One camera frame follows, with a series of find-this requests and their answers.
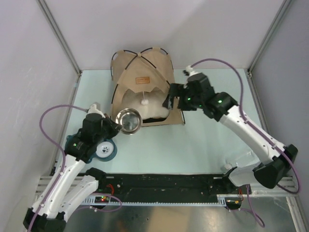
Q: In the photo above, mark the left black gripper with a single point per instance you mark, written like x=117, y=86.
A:
x=114, y=127

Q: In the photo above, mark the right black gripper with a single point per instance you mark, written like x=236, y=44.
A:
x=177, y=90

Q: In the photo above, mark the steel pet bowl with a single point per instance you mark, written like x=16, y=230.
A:
x=130, y=121

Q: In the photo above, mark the cream fluffy cushion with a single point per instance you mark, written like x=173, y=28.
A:
x=153, y=109

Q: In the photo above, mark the beige fabric pet tent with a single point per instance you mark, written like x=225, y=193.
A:
x=144, y=70

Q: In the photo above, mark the black tent pole front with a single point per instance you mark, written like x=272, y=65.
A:
x=144, y=71

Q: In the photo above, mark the clear plastic water bottle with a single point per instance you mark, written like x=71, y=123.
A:
x=239, y=159

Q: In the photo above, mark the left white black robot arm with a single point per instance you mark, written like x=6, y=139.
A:
x=52, y=210

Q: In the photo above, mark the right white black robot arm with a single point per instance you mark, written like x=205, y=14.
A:
x=274, y=157

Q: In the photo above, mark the white paw print bowl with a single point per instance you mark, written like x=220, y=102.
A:
x=105, y=149

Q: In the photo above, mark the teal double bowl stand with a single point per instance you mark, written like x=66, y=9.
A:
x=85, y=151

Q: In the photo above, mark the white pompom toy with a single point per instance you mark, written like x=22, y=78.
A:
x=144, y=101

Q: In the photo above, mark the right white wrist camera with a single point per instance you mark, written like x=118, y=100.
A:
x=189, y=72

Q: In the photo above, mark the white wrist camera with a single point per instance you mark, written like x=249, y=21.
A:
x=94, y=109
x=189, y=72

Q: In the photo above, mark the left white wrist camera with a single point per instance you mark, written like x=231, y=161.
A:
x=94, y=109

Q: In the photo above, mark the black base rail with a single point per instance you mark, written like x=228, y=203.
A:
x=167, y=188

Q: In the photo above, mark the white slotted cable duct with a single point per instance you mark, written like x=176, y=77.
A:
x=104, y=200

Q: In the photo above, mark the left aluminium frame post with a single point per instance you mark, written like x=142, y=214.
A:
x=58, y=34

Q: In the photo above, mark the aluminium frame post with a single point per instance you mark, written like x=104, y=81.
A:
x=279, y=17
x=58, y=34

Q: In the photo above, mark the right aluminium frame post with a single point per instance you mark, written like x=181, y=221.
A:
x=279, y=17

